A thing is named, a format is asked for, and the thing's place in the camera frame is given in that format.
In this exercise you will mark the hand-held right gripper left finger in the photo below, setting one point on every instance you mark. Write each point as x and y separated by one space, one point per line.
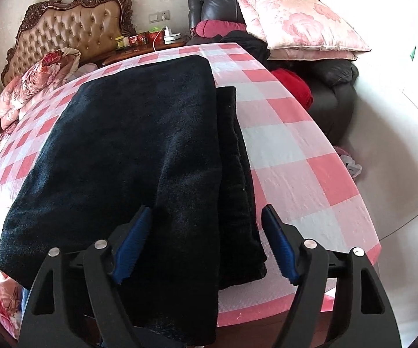
132 246

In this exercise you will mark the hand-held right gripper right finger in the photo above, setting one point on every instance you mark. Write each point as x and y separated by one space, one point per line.
281 246

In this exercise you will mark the black blanket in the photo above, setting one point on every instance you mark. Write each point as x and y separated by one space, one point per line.
122 152

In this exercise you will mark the pink white checkered tablecloth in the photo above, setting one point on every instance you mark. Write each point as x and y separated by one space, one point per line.
296 152

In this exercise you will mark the pink white plastic bag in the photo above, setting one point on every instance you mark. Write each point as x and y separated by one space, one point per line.
350 163

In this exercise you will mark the pink floral quilt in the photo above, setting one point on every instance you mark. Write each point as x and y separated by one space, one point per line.
34 76

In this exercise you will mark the red cloth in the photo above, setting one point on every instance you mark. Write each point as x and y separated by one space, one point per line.
296 87

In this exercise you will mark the black puffer coat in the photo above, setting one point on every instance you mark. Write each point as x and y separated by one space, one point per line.
332 70

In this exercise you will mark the tufted leather carved headboard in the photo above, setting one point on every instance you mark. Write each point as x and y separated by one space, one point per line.
74 25

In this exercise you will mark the pink floral pillow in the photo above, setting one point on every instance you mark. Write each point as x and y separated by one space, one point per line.
303 18
303 55

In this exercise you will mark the wooden nightstand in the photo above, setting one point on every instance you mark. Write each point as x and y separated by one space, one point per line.
140 52

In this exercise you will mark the black jacket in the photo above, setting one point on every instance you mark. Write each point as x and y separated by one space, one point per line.
247 43

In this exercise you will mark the red box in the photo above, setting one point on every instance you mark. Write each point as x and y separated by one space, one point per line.
139 39

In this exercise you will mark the white round charger dock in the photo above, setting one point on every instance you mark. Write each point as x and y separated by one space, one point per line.
172 38

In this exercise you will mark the dark red cushion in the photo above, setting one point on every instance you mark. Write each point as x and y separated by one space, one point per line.
216 28

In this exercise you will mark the black leather armchair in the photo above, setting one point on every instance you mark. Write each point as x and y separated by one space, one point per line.
216 3

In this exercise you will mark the white wall socket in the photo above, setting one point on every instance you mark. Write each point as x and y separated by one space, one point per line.
159 15

